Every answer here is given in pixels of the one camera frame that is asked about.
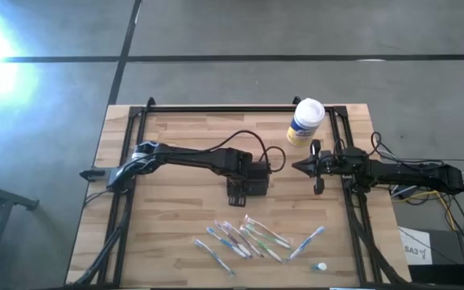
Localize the white floor cable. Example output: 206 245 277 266
391 184 419 198

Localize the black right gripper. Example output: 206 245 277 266
292 139 350 196

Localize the Lysol wipes canister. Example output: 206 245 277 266
286 97 326 148

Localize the black floor box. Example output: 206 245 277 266
408 229 464 289

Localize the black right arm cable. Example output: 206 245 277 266
370 130 445 166

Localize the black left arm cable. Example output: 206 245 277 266
199 129 287 173

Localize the blue toothbrush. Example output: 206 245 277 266
193 238 236 277
206 226 249 259
287 226 325 262

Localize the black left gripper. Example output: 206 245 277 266
226 159 272 208

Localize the black aluminium table frame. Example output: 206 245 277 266
65 96 412 288

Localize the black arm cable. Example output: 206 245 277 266
199 129 287 173
370 130 445 166

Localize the white SA3 sheet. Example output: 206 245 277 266
398 226 433 266

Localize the purple toothbrush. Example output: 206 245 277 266
214 220 253 258
222 220 264 258

